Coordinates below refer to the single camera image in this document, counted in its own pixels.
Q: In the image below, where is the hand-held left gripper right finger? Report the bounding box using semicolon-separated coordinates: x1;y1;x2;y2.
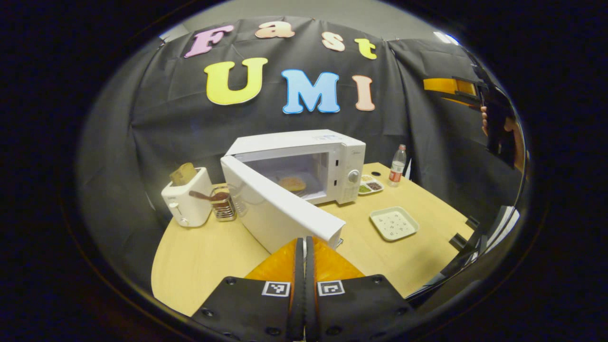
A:
305;236;418;342

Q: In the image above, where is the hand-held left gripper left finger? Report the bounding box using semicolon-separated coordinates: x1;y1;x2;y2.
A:
192;236;305;342

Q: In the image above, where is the white microwave oven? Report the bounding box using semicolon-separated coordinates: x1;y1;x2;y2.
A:
220;129;367;255

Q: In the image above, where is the breaded food patty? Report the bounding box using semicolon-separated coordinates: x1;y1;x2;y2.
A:
278;177;307;193

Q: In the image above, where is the small ceiling light panel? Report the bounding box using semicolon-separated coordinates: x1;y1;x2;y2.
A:
434;31;460;47

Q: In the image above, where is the clear plastic water bottle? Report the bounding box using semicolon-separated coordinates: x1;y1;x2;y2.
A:
389;144;408;188

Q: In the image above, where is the white square plate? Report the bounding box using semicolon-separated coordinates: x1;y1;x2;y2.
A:
370;206;420;242

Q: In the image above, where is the glass jar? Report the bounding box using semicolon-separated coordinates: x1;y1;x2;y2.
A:
209;186;237;222

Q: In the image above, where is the divided dish of beans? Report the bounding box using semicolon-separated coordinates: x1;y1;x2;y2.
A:
357;174;384;195

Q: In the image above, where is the brown wooden spoon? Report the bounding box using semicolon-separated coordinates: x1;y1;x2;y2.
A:
189;190;231;202

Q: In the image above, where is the white toaster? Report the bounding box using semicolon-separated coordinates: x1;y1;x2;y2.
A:
161;167;214;228

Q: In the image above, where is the brown toast slice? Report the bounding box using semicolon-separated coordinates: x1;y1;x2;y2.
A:
170;162;198;187

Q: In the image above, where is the black metal frame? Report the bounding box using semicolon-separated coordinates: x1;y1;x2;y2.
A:
408;204;521;302

